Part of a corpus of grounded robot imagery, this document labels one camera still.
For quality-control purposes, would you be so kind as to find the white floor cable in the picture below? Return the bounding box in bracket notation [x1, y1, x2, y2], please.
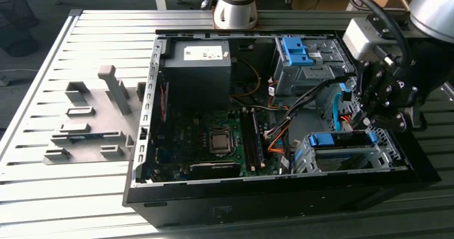
[0, 68, 40, 87]

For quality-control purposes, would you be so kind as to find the RAM stick blue label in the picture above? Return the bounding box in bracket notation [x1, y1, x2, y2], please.
[249, 108, 267, 168]

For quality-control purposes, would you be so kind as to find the silver CPU in socket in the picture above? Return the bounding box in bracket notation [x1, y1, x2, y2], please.
[208, 128, 235, 155]

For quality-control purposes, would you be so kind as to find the grey power supply unit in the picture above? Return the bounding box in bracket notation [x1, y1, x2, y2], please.
[161, 39, 233, 105]

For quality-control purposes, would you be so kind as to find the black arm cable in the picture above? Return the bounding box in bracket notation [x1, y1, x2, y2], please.
[342, 0, 414, 66]

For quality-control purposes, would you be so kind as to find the thin yellow wire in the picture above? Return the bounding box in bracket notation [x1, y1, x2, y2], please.
[229, 58, 261, 99]

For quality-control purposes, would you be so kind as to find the hard disk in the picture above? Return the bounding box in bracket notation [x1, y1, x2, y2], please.
[292, 131, 379, 170]

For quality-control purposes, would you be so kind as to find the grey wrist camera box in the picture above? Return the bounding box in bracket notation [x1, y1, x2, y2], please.
[342, 18, 391, 62]

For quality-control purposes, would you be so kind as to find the grey parts rack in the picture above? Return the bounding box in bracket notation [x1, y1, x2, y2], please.
[41, 65, 148, 167]

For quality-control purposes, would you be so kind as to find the dark RAM stick spare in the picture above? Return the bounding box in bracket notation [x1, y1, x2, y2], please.
[65, 133, 107, 142]

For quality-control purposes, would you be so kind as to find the silver disk bay cage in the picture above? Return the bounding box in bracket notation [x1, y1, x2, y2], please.
[291, 129, 404, 175]

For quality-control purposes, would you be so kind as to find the black mesh wastebasket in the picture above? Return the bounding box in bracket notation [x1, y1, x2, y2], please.
[0, 0, 40, 58]

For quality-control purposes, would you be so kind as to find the black graphics card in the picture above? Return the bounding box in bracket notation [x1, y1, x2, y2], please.
[188, 160, 243, 182]

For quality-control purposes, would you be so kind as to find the green motherboard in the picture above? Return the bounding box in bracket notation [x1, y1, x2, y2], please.
[152, 107, 284, 183]

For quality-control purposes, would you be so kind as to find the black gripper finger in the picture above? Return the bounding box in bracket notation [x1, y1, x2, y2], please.
[355, 61, 390, 117]
[359, 100, 416, 133]

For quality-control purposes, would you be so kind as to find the blue plastic bay latch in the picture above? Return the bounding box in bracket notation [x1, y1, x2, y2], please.
[281, 37, 315, 66]

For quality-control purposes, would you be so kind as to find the black cable bundle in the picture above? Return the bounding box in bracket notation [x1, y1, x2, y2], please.
[264, 75, 347, 141]

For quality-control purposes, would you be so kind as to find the black open PC case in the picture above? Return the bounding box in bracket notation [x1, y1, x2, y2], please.
[121, 28, 443, 228]

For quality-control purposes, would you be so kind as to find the blue flat data wire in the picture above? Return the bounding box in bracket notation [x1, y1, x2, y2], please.
[332, 83, 352, 132]

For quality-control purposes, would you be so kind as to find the grey optical drive cage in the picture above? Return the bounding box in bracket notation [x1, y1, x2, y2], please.
[271, 36, 358, 98]

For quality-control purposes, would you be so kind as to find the orange flat cable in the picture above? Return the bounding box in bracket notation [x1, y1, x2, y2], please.
[267, 132, 289, 153]

